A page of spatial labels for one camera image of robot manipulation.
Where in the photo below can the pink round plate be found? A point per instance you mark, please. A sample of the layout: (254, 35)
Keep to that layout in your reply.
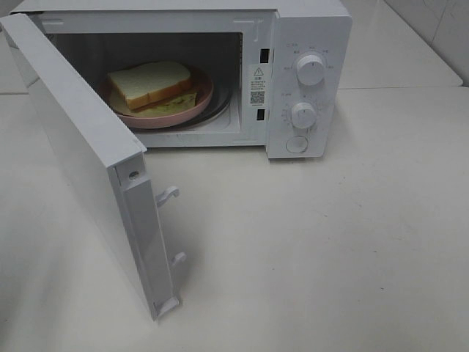
(166, 113)

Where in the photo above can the round white door button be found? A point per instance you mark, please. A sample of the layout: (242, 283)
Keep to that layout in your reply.
(297, 144)

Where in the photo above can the white microwave oven body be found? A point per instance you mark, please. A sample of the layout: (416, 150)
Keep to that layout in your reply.
(222, 38)

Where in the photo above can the upper white power knob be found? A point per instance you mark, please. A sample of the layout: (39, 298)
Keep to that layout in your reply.
(310, 69)

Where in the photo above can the lower white timer knob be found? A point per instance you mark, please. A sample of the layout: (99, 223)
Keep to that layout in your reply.
(303, 115)

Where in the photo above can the white bread sandwich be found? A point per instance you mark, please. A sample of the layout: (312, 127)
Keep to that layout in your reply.
(151, 82)

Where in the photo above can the white warning label sticker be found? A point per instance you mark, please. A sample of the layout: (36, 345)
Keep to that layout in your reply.
(257, 85)

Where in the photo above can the white microwave door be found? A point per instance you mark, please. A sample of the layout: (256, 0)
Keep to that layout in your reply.
(102, 159)

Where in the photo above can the glass microwave turntable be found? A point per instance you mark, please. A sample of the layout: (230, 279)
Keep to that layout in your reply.
(220, 100)

